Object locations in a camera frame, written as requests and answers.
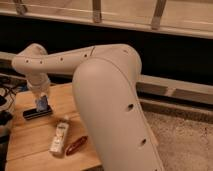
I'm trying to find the wooden window frame rail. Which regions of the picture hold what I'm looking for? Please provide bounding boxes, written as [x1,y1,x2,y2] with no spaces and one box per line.
[0,0,213,40]

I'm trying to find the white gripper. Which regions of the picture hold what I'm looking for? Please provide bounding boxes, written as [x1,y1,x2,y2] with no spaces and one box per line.
[27,79,50,112]

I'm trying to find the black rectangular case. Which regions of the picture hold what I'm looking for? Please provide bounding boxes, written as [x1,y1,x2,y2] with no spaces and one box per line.
[23,106,52,120]

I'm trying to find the white plastic bottle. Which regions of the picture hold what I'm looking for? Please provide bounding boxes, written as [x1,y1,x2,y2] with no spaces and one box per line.
[49,115,70,156]

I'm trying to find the black cables at left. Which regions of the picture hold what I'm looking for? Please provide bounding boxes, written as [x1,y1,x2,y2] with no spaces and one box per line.
[0,77,21,141]

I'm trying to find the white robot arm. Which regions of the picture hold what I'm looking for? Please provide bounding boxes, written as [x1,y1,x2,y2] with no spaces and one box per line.
[12,44,165,171]

